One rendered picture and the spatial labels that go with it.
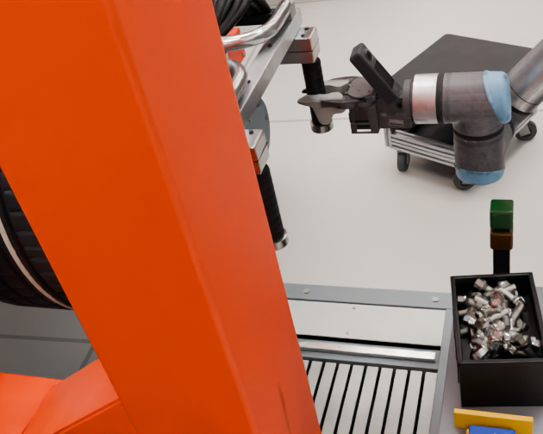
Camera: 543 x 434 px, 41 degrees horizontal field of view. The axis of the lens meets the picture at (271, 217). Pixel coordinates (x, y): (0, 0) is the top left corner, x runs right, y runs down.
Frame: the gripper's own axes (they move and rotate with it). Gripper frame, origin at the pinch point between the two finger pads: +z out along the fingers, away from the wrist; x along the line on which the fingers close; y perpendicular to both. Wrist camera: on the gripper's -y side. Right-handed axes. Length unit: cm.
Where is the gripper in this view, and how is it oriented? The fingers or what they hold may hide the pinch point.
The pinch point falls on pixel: (305, 92)
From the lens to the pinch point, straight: 139.6
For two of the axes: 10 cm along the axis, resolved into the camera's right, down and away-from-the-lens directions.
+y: 1.9, 7.7, 6.0
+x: 2.7, -6.3, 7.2
